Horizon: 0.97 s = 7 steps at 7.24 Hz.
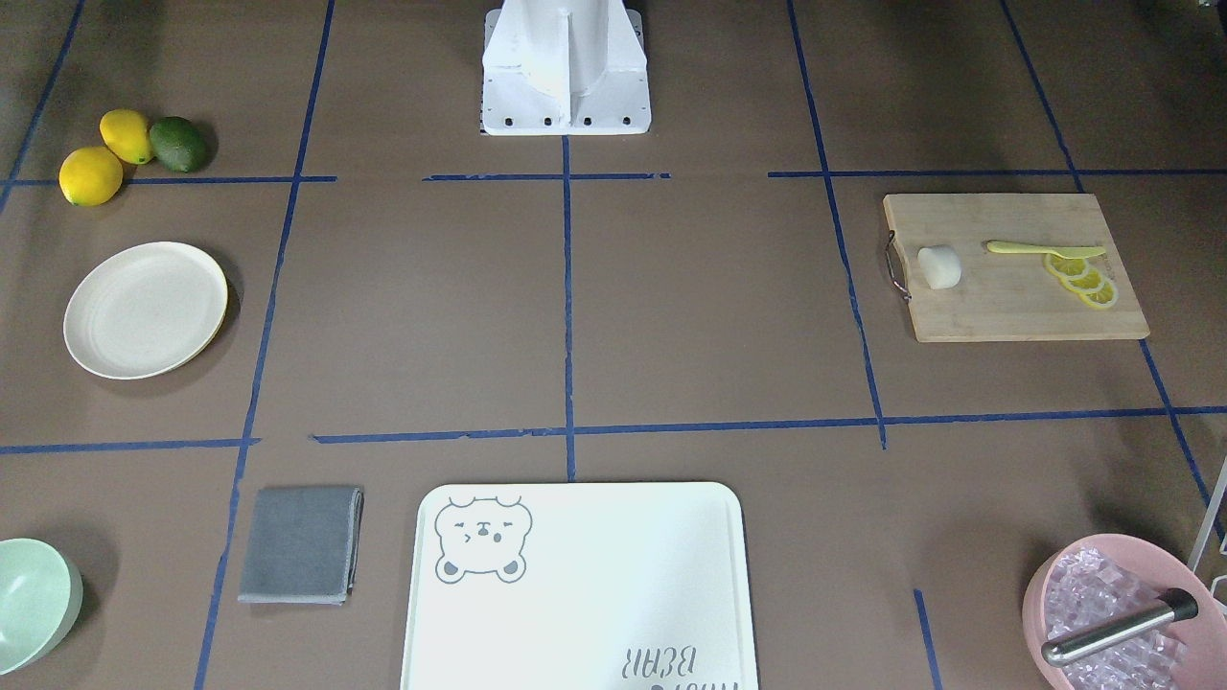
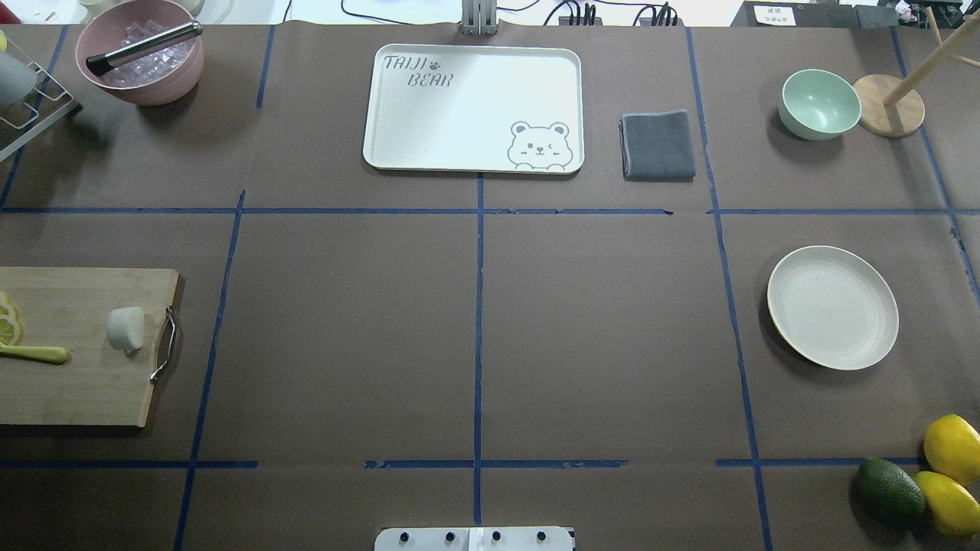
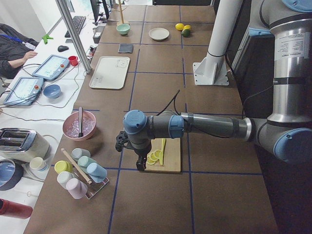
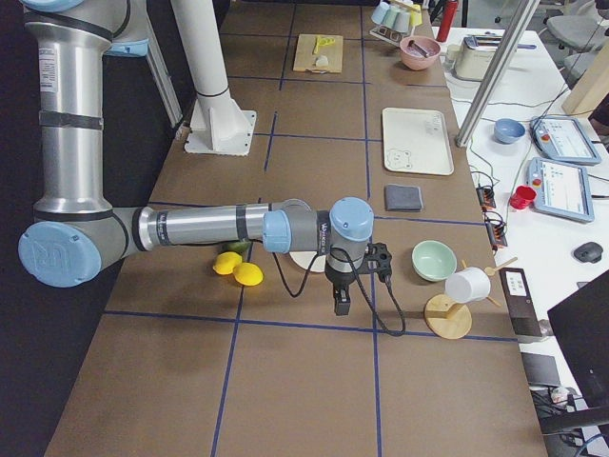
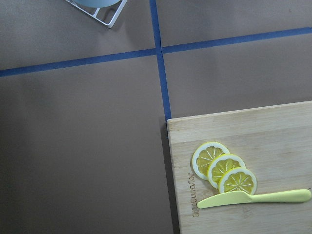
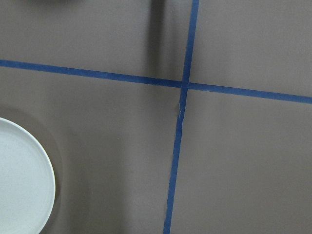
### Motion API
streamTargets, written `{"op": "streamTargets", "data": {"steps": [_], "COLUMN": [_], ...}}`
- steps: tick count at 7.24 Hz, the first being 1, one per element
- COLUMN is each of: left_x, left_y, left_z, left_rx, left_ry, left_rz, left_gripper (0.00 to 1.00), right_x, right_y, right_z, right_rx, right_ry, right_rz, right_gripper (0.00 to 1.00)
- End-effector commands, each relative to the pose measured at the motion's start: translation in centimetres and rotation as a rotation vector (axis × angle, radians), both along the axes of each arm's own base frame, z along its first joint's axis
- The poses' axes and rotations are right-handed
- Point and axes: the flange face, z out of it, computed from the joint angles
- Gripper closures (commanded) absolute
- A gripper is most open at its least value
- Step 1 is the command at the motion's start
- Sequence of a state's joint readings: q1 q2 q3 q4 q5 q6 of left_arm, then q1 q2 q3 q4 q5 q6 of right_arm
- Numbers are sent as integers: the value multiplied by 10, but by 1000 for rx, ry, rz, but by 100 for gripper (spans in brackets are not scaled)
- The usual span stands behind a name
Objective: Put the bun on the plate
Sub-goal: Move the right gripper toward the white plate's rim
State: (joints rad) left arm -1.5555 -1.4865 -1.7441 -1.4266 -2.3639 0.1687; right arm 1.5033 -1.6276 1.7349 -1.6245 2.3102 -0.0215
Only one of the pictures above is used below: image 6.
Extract round white plate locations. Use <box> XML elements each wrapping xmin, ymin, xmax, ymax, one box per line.
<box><xmin>0</xmin><ymin>118</ymin><xmax>56</xmax><ymax>234</ymax></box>

